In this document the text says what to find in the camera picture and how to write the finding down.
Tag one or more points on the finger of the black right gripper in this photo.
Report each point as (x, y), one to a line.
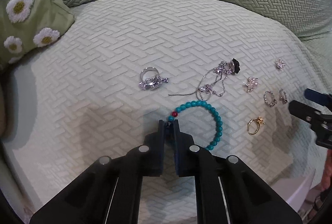
(303, 112)
(316, 97)

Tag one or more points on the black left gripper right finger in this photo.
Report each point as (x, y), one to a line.
(227, 190)

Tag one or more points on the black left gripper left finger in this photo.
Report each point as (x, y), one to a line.
(109, 190)

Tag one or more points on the pink crystal flower earring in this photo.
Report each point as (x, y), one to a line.
(280, 64)

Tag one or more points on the person's hand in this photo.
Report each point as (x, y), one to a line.
(327, 173)

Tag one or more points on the small silver hoop earring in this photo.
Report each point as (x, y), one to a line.
(283, 96)

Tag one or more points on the light green seat cushion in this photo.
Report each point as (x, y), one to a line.
(126, 64)

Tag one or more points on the green daisy embroidered pillow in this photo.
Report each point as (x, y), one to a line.
(30, 24)

